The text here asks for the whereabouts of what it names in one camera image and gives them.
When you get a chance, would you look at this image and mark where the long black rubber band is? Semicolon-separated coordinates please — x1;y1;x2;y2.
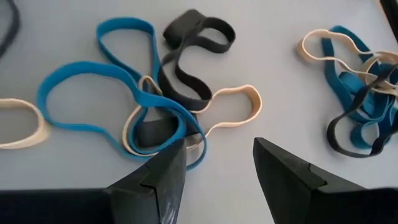
0;0;21;59

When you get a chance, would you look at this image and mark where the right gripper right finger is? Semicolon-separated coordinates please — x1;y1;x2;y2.
253;138;398;224

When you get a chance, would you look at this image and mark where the blue rubber band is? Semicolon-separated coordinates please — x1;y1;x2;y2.
321;26;398;151
36;60;208;171
95;17;163;91

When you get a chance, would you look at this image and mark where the black aluminium table frame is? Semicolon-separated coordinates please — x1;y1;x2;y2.
379;0;398;43

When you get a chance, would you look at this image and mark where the thin black rubber band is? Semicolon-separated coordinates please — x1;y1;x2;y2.
326;63;398;159

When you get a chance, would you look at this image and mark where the thin tan rubber band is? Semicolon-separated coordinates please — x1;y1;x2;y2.
295;29;398;98

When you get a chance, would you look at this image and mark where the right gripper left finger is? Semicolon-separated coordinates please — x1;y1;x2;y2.
0;139;187;224

